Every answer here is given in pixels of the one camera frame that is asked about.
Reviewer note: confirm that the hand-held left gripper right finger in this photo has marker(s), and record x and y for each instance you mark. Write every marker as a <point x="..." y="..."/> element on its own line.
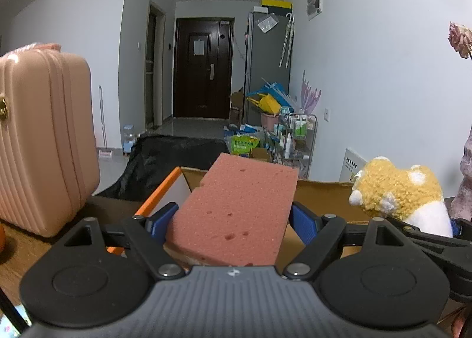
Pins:
<point x="300" y="222"/>

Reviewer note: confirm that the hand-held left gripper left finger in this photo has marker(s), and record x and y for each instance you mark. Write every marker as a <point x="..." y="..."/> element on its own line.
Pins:
<point x="162" y="222"/>

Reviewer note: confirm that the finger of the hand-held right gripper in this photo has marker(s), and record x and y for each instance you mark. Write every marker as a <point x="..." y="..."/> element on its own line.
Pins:
<point x="435" y="240"/>
<point x="459" y="228"/>

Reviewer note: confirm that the red cardboard box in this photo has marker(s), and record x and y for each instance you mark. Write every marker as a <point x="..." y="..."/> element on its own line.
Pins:
<point x="320" y="198"/>

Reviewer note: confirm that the yellow plush toy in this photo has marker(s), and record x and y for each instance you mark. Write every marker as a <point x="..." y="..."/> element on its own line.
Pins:
<point x="398" y="190"/>

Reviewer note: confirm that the pink layered sponge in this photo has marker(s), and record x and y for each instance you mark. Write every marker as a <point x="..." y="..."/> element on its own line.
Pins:
<point x="236" y="205"/>

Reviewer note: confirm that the pink textured vase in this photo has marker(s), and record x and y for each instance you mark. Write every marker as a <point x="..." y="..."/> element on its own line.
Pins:
<point x="465" y="183"/>

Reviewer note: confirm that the dark cloth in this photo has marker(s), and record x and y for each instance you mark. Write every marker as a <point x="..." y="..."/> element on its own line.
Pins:
<point x="166" y="161"/>

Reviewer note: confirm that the clear water jug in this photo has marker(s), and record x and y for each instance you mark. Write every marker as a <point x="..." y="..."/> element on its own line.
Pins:
<point x="128" y="139"/>

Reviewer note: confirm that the green and white bottles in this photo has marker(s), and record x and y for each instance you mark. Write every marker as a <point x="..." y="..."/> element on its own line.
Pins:
<point x="300" y="128"/>

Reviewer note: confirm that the green snack bag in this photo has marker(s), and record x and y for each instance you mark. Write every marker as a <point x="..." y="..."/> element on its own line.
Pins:
<point x="245" y="145"/>

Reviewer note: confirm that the pink bucket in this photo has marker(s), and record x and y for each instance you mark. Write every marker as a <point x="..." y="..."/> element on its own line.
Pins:
<point x="271" y="122"/>

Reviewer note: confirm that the yellow plastic dustpan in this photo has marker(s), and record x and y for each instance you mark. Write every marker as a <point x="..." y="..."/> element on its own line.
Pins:
<point x="265" y="104"/>

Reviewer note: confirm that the pink plastic hangers bundle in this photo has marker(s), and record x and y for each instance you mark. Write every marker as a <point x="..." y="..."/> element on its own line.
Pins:
<point x="310" y="96"/>

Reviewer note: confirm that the brown cardboard box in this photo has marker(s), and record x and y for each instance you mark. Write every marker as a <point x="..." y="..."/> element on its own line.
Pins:
<point x="236" y="105"/>

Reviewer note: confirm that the blue plastic rack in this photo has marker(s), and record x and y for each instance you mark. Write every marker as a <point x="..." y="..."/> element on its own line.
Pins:
<point x="271" y="89"/>

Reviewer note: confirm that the pink ribbed small suitcase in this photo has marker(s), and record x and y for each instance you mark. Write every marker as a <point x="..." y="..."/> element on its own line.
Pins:
<point x="44" y="139"/>

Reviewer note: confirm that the dark brown door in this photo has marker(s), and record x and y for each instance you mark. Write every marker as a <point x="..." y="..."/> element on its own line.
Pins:
<point x="202" y="76"/>

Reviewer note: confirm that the grey refrigerator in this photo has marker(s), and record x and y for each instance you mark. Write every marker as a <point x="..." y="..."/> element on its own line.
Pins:
<point x="265" y="65"/>

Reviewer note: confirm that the orange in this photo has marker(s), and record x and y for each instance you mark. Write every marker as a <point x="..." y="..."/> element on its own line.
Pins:
<point x="2" y="240"/>

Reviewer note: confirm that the clear folded umbrella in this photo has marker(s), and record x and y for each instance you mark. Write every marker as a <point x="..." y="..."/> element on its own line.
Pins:
<point x="287" y="39"/>

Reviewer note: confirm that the bunch of dried pink roses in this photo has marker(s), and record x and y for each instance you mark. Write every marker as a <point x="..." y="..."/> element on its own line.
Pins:
<point x="461" y="37"/>

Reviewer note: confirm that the clear plastic bag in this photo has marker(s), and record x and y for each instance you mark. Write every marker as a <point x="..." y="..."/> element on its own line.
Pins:
<point x="267" y="23"/>

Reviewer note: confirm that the yellow and black box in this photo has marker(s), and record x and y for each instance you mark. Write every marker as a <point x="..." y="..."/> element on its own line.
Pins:
<point x="276" y="5"/>

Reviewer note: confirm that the white wall vent box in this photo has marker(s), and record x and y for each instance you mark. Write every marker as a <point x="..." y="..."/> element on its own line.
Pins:
<point x="350" y="166"/>

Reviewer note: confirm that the white wall outlet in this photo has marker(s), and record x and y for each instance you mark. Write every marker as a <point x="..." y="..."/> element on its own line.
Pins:
<point x="326" y="115"/>

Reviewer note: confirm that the side doorway frame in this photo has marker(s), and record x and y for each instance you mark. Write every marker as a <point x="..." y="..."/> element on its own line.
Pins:
<point x="155" y="65"/>

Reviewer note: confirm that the white wall panel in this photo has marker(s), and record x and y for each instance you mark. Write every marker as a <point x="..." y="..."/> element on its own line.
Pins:
<point x="314" y="0"/>

